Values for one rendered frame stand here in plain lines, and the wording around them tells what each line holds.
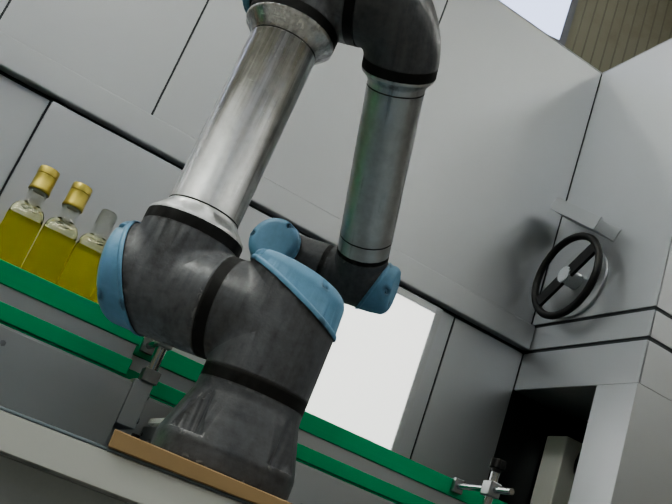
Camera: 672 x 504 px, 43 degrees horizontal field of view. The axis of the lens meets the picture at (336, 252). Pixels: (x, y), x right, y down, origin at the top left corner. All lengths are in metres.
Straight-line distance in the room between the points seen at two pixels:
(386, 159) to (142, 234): 0.34
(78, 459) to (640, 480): 1.16
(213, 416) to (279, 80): 0.40
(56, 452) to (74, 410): 0.49
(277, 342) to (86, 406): 0.50
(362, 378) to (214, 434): 0.96
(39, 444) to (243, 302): 0.24
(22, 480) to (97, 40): 1.09
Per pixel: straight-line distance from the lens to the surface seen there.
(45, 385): 1.30
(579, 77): 2.35
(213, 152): 0.98
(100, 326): 1.34
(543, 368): 1.96
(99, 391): 1.31
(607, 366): 1.81
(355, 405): 1.77
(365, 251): 1.18
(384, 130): 1.10
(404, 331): 1.83
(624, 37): 6.29
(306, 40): 1.05
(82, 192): 1.49
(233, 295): 0.89
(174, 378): 1.46
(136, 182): 1.66
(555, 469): 2.01
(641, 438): 1.73
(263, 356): 0.87
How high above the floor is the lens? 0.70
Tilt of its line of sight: 20 degrees up
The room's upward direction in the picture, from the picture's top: 21 degrees clockwise
